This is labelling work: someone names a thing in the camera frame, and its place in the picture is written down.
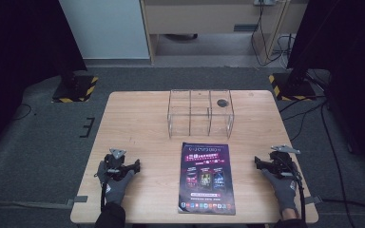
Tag long black floor cable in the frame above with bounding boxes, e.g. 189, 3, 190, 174
278, 73, 365, 214

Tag person's left hand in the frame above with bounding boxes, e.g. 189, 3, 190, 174
96, 160, 136, 205

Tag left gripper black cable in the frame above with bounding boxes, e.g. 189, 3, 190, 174
99, 163, 110, 212

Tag purple magazine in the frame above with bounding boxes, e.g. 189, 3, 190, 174
177, 142, 237, 217

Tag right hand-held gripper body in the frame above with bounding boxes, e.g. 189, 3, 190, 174
267, 144, 301, 179

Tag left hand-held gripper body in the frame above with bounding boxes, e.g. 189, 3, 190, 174
104, 147, 131, 182

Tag thin black floor cable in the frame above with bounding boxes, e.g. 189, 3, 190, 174
11, 103, 33, 122

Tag clear acrylic file rack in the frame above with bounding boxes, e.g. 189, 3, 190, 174
166, 88, 236, 141

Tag white power strip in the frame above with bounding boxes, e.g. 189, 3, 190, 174
253, 0, 279, 7

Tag black curtain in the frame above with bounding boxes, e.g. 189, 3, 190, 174
0, 0, 88, 161
285, 0, 365, 181

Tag black yellow striped stand base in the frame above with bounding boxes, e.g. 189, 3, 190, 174
51, 74, 100, 104
268, 72, 317, 102

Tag person's right hand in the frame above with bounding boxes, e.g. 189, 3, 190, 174
260, 168, 299, 220

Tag bundle of black cables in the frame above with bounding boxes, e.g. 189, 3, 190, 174
250, 0, 297, 67

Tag dark round object under desk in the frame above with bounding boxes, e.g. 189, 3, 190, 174
163, 33, 200, 42

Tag light wooden desk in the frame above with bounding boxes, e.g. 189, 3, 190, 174
139, 0, 309, 65

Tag white cabinet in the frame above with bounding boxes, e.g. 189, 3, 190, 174
58, 0, 151, 61

